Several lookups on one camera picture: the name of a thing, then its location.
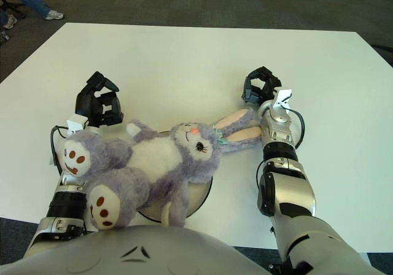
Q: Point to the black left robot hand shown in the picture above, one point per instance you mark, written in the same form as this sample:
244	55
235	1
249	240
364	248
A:
89	103

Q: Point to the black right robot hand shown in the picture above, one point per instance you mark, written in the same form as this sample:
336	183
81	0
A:
261	87

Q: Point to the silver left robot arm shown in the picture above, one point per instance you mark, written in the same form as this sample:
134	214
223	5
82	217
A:
64	201

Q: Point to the white grey sneaker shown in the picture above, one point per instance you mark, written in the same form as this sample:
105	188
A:
10	21
55	15

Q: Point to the black swivel chair base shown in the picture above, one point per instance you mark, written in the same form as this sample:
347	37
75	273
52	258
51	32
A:
13	6

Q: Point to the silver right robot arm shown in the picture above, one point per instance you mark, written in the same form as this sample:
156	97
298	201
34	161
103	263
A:
285	170

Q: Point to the grey robot torso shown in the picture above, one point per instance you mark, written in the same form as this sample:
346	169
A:
138	253

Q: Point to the purple plush bunny doll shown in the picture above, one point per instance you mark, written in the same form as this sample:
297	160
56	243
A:
147	158

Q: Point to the white plate with black rim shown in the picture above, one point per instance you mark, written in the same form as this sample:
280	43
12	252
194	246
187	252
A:
199	198

